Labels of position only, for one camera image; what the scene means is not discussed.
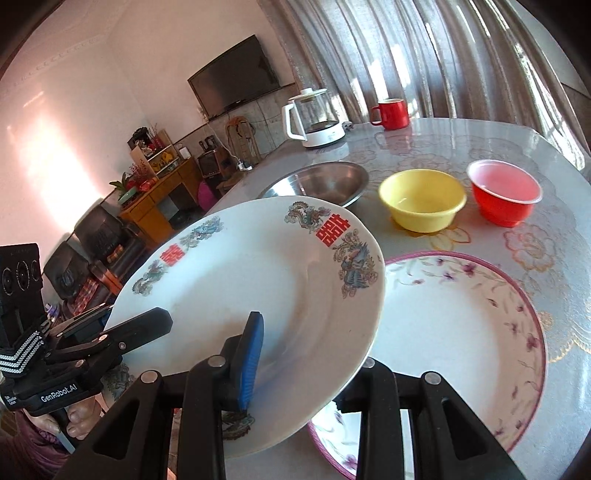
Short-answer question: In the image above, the wooden chair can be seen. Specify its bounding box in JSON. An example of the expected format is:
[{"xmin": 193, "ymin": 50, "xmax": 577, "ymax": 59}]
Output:
[{"xmin": 225, "ymin": 116, "xmax": 262, "ymax": 162}]

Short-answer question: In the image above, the grey sheer window curtain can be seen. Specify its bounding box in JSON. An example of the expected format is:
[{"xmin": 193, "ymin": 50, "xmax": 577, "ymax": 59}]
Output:
[{"xmin": 256, "ymin": 0, "xmax": 591, "ymax": 171}]

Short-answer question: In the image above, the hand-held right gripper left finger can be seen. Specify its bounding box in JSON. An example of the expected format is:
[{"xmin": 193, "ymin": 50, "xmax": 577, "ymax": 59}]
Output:
[{"xmin": 58, "ymin": 311, "xmax": 265, "ymax": 480}]

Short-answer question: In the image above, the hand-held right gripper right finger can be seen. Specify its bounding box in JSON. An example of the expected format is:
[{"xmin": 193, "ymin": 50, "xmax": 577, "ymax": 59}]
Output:
[{"xmin": 335, "ymin": 357, "xmax": 527, "ymax": 480}]

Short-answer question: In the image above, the pink-rimmed floral plate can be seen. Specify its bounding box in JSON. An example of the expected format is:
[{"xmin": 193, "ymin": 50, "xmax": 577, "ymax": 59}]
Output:
[{"xmin": 307, "ymin": 251, "xmax": 548, "ymax": 480}]

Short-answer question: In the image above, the yellow plastic bowl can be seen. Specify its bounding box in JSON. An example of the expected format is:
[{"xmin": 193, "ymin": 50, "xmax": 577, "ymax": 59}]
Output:
[{"xmin": 379, "ymin": 169, "xmax": 468, "ymax": 232}]

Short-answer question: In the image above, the black leather armchair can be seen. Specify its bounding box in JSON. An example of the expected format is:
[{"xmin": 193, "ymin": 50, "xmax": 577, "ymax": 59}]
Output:
[
  {"xmin": 44, "ymin": 242, "xmax": 121, "ymax": 315},
  {"xmin": 74, "ymin": 203, "xmax": 148, "ymax": 278}
]

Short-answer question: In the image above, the red mug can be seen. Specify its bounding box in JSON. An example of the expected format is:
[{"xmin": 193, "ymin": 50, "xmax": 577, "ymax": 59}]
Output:
[{"xmin": 369, "ymin": 98, "xmax": 411, "ymax": 131}]

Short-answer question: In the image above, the steel bowl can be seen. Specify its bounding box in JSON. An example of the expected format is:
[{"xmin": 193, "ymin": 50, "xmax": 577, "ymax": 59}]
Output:
[{"xmin": 257, "ymin": 161, "xmax": 369, "ymax": 208}]

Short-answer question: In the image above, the green potted plant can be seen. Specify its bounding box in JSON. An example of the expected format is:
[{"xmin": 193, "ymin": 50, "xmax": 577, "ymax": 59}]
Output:
[{"xmin": 110, "ymin": 173, "xmax": 139, "ymax": 204}]

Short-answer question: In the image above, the white plate with red print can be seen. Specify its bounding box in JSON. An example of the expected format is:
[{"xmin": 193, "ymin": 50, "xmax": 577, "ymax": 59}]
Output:
[{"xmin": 107, "ymin": 196, "xmax": 387, "ymax": 461}]

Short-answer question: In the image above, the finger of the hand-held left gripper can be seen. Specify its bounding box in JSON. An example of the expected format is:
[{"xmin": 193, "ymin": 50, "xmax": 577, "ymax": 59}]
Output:
[
  {"xmin": 46, "ymin": 302, "xmax": 116, "ymax": 341},
  {"xmin": 44, "ymin": 308, "xmax": 174, "ymax": 364}
]

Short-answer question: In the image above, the display shelf with yellow items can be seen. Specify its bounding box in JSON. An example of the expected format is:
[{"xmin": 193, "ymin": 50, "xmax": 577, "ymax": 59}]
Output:
[{"xmin": 128, "ymin": 127, "xmax": 181, "ymax": 178}]

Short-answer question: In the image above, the person's left hand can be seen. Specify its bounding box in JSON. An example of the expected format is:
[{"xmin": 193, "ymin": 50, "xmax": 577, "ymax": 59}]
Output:
[{"xmin": 21, "ymin": 397, "xmax": 114, "ymax": 441}]

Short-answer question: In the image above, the red plastic bowl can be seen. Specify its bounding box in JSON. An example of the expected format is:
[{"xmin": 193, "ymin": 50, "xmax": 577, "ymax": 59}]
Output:
[{"xmin": 465, "ymin": 159, "xmax": 543, "ymax": 228}]

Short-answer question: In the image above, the glass kettle with white base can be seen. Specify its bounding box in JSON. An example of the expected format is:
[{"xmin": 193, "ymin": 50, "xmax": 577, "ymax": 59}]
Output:
[{"xmin": 281, "ymin": 88, "xmax": 347, "ymax": 148}]

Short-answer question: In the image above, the black flat television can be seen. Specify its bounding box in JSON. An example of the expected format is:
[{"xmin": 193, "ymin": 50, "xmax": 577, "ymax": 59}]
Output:
[{"xmin": 187, "ymin": 34, "xmax": 282, "ymax": 121}]

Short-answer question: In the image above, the wooden desk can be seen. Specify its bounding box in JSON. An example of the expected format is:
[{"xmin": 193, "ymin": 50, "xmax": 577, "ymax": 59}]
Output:
[{"xmin": 117, "ymin": 157, "xmax": 201, "ymax": 252}]

